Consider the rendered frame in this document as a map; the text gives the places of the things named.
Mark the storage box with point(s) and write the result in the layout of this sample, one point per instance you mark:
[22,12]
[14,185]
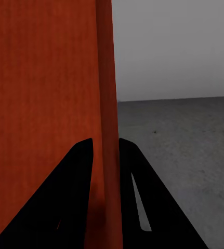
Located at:
[57,88]

